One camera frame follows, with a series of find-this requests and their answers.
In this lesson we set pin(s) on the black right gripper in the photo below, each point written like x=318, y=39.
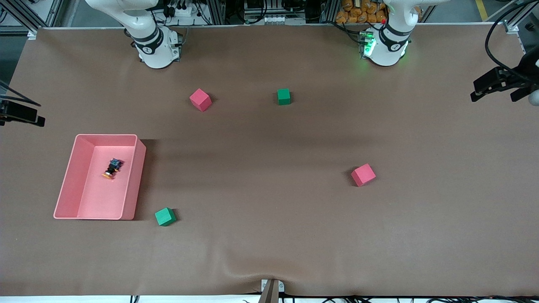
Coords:
x=17, y=112

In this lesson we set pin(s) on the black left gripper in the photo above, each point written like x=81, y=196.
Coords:
x=523, y=72

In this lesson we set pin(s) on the orange push button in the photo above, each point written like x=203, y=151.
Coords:
x=112, y=168

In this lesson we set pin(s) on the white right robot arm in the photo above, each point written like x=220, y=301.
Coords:
x=156, y=54

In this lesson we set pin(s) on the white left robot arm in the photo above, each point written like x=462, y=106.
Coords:
x=387, y=48

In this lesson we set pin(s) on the pink plastic tray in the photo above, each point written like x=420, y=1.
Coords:
x=105, y=198

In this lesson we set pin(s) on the pink foam cube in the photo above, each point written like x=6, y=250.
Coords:
x=200, y=100
x=363, y=175

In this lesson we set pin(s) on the orange objects pile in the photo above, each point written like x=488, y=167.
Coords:
x=358, y=17

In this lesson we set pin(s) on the green foam cube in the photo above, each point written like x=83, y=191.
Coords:
x=165, y=216
x=284, y=97

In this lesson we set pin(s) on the white power strip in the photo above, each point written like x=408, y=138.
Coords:
x=185, y=11

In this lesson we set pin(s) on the brown table cloth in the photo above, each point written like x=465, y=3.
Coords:
x=269, y=231

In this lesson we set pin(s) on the aluminium frame profile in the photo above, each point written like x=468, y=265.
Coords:
x=516, y=19
x=25, y=17

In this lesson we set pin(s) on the grey metal bracket post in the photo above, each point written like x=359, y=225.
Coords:
x=271, y=292

